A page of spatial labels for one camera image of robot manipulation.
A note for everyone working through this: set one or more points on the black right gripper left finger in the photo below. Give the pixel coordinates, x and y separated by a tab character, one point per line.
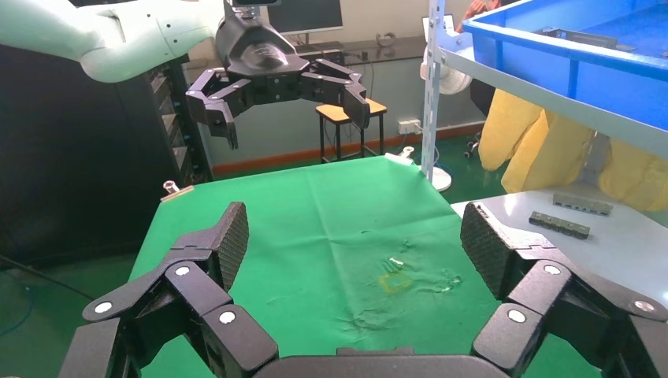
156	302

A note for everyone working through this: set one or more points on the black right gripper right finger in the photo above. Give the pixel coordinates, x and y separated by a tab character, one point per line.
553	302

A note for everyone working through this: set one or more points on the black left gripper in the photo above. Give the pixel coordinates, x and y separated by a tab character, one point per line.
261	52

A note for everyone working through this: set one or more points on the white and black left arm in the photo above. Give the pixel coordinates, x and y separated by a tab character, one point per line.
104	36

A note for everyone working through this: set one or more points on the wooden stool with black legs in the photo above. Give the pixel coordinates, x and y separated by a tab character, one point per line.
334	112

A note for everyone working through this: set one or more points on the grey metal connector strip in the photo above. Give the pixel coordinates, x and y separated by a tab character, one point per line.
582	204
559	224

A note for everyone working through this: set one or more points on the black computer monitor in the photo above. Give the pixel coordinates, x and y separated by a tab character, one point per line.
305	15

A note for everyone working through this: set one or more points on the black drawer cabinet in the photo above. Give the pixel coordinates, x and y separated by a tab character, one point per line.
177	141

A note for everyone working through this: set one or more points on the silver binder clip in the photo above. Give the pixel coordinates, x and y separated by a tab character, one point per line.
404	155
175	191

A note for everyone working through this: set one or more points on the black desk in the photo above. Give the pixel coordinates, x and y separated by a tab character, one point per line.
396	49

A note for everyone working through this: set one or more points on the green table cloth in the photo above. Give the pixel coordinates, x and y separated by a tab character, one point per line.
323	219

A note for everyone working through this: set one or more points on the yellow mesh bag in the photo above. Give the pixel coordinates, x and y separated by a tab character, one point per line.
548	151

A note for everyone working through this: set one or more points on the large black panel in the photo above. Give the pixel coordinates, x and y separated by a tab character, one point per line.
78	156

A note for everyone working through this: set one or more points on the white round base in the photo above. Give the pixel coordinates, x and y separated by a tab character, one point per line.
454	81

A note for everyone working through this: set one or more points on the black office chair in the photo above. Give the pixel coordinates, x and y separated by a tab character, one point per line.
477	101

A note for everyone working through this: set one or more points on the person in orange jacket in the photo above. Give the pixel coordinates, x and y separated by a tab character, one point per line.
476	9

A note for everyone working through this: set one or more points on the blue plastic bin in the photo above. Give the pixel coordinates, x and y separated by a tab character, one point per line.
616	88

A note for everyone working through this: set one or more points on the white wall socket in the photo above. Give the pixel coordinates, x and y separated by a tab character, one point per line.
409	126

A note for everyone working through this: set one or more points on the white slotted angle post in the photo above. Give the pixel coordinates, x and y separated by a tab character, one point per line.
432	104

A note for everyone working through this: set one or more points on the silver sheet metal bracket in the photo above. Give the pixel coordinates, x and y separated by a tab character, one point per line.
579	36

